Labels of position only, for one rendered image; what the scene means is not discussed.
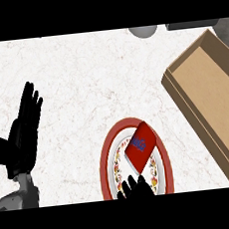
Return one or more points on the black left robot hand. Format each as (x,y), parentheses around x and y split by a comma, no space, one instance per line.
(23,136)

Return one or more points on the grey round object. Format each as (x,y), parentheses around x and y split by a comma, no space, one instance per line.
(143,31)

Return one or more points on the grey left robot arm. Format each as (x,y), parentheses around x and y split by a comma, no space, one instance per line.
(22,196)

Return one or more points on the brown cardboard box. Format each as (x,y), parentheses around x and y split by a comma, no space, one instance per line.
(208,100)

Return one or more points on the red cupcake with blue print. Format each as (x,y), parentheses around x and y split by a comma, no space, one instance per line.
(140,146)

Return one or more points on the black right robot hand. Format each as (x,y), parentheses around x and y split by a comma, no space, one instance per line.
(136,188)

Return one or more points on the red-rimmed floral plate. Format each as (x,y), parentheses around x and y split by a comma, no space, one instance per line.
(111,160)

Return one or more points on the dark grey flat appliance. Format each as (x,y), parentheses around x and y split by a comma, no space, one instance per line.
(192,24)

